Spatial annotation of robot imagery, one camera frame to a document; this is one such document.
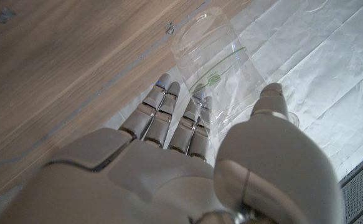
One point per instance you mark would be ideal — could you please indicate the clear plastic cup green print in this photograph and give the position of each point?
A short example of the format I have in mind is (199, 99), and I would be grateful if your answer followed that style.
(212, 53)

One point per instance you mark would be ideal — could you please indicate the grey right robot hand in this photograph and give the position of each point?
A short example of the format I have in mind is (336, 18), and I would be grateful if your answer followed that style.
(144, 186)

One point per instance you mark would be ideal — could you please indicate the white backdrop sheet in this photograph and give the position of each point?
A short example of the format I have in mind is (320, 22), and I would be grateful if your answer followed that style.
(318, 68)

